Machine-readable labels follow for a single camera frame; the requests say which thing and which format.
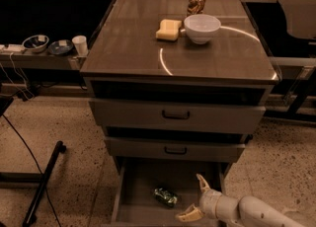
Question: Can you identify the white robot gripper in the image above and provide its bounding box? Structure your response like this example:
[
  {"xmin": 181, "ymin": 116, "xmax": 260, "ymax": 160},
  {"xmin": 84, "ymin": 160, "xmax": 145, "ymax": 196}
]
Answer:
[{"xmin": 176, "ymin": 174, "xmax": 240, "ymax": 222}]

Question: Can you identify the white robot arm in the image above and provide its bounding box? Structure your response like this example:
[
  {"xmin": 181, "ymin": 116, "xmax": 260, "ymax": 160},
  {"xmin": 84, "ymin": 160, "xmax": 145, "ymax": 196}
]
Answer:
[{"xmin": 176, "ymin": 174, "xmax": 305, "ymax": 227}]

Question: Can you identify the open bottom drawer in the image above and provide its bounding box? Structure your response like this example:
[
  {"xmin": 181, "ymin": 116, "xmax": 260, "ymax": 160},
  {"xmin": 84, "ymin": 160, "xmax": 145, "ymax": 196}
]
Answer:
[{"xmin": 111, "ymin": 158, "xmax": 226, "ymax": 227}]

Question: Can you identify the middle grey drawer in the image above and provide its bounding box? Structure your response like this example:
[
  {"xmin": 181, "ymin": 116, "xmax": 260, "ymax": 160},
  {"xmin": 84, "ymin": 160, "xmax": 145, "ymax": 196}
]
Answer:
[{"xmin": 106, "ymin": 137, "xmax": 245, "ymax": 163}]

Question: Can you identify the grey drawer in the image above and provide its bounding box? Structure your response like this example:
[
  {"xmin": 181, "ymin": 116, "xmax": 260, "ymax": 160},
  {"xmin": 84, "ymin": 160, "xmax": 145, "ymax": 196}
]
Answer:
[
  {"xmin": 106, "ymin": 137, "xmax": 245, "ymax": 163},
  {"xmin": 89, "ymin": 99, "xmax": 266, "ymax": 134}
]

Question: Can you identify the grey drawer cabinet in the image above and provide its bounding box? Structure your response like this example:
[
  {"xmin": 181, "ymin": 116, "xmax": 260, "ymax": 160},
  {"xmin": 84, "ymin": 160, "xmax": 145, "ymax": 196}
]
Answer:
[{"xmin": 79, "ymin": 0, "xmax": 280, "ymax": 227}]

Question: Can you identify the top grey drawer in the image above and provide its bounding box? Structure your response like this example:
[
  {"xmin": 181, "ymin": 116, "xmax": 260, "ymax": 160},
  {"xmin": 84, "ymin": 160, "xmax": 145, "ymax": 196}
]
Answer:
[{"xmin": 89, "ymin": 99, "xmax": 266, "ymax": 134}]

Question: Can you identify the red and gold can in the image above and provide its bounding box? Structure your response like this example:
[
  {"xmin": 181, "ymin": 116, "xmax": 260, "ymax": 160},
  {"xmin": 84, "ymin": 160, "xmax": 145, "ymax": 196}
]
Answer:
[{"xmin": 187, "ymin": 0, "xmax": 206, "ymax": 16}]

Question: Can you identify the black stand leg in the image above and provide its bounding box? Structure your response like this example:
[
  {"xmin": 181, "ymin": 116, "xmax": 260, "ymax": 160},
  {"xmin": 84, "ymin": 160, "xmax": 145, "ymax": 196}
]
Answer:
[{"xmin": 22, "ymin": 141, "xmax": 66, "ymax": 227}]

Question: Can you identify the yellow sponge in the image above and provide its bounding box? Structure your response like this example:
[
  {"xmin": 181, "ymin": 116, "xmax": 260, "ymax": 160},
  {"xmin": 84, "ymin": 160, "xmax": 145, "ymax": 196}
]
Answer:
[{"xmin": 156, "ymin": 19, "xmax": 182, "ymax": 41}]

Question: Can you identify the white paper cup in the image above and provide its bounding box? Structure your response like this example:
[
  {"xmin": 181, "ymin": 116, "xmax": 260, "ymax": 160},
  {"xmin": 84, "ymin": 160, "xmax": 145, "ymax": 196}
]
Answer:
[{"xmin": 72, "ymin": 36, "xmax": 88, "ymax": 56}]

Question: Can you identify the white bowl with dark inside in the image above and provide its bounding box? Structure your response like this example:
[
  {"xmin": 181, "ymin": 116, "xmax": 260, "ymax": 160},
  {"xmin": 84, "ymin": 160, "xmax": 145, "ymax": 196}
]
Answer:
[{"xmin": 22, "ymin": 35, "xmax": 49, "ymax": 53}]

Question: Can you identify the grey side shelf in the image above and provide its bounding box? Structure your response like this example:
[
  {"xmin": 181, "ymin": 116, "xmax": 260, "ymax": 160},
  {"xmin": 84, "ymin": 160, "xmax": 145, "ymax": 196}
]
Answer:
[{"xmin": 0, "ymin": 52, "xmax": 85, "ymax": 70}]

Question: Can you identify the white power strip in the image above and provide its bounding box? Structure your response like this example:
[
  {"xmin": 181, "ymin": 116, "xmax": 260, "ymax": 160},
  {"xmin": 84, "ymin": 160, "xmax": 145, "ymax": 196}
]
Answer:
[{"xmin": 0, "ymin": 44, "xmax": 25, "ymax": 53}]

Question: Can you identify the black floor cable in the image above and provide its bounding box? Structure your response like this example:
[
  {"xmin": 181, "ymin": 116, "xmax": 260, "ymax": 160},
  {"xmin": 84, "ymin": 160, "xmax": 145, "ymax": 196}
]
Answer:
[{"xmin": 1, "ymin": 113, "xmax": 62, "ymax": 227}]

